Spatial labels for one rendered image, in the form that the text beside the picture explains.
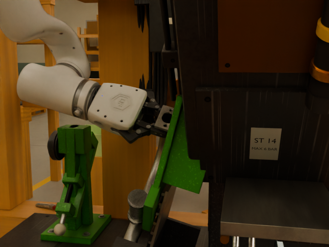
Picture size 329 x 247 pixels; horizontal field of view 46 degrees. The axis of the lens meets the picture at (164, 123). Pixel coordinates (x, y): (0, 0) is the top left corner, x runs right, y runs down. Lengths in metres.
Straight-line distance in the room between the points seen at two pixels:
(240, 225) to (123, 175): 0.65
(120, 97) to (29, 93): 0.19
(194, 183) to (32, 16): 0.42
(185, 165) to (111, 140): 0.45
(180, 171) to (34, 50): 11.80
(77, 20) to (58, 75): 10.97
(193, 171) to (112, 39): 0.51
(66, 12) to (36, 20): 11.19
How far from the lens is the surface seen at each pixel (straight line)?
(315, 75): 0.51
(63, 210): 0.96
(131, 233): 0.80
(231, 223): 0.51
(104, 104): 0.79
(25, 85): 0.85
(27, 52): 12.53
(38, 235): 1.06
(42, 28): 0.80
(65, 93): 0.81
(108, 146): 1.11
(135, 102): 0.79
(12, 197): 1.30
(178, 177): 0.70
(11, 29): 0.79
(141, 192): 0.72
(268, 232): 0.52
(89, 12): 11.68
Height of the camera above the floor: 1.33
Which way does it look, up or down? 9 degrees down
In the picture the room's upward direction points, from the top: straight up
